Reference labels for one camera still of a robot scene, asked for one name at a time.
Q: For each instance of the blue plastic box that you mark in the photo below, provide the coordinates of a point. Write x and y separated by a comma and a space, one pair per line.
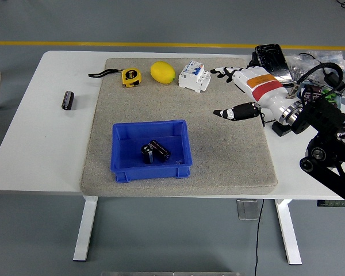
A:
126, 152

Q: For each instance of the brown capacitor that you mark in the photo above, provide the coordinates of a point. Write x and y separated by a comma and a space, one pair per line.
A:
312, 92

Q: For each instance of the white table leg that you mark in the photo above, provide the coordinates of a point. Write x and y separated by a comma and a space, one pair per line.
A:
289, 230
86, 227

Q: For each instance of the grey-brown mat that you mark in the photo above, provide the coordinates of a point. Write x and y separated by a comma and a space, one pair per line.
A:
161, 106

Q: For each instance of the dark table control panel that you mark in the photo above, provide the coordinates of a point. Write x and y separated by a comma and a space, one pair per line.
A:
330, 203

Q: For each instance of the clear bag of screws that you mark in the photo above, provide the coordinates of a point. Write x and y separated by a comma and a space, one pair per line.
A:
302, 61

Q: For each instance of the light blue parts bowl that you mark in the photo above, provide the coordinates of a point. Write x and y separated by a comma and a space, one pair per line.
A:
299, 90

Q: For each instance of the dark brown cylindrical battery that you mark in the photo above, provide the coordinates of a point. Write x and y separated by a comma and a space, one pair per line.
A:
161, 151

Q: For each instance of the yellow lemon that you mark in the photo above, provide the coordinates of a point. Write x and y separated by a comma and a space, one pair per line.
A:
162, 72

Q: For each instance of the clear plastic holder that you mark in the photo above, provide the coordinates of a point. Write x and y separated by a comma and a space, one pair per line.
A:
248, 210

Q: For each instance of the black glossy device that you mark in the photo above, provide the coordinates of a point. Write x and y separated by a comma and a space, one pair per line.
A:
271, 57

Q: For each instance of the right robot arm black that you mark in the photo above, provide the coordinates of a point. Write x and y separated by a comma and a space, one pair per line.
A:
325, 118

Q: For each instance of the thin black pen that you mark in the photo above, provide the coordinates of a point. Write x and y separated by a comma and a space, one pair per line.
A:
343, 95

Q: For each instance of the black cylindrical battery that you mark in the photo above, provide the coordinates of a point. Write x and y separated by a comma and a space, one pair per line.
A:
67, 100

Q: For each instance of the white circuit breaker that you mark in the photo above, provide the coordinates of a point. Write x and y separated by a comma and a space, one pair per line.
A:
194, 77

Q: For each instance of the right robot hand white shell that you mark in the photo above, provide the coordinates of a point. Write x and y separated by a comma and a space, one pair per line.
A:
261, 84

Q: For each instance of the yellow tape measure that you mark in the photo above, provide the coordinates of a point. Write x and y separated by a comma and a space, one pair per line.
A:
130, 77

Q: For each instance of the black battery with grey stripe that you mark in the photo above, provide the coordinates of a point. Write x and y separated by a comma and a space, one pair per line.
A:
147, 155

